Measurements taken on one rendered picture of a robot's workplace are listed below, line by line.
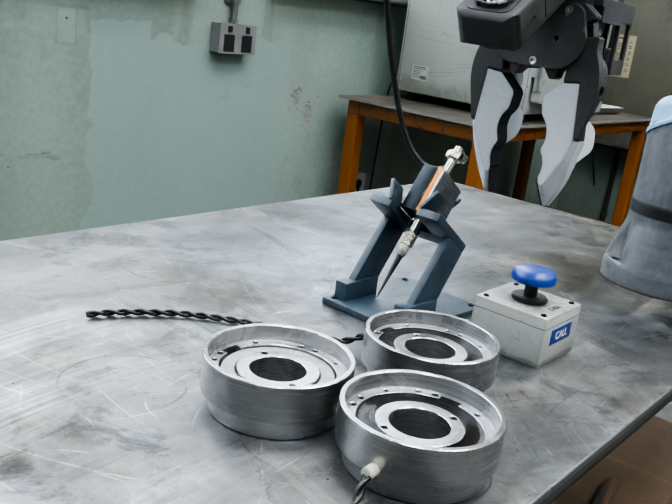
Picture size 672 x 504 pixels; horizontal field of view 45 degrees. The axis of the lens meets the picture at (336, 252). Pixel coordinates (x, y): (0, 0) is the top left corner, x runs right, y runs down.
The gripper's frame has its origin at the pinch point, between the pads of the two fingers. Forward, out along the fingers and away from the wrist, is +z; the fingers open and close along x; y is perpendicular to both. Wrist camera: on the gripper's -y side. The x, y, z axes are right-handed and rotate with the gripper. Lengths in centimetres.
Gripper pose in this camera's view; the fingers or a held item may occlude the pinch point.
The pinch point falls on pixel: (514, 182)
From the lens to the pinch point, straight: 63.0
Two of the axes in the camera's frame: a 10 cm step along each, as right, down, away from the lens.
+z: -1.3, 9.5, 2.8
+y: 6.4, -1.4, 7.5
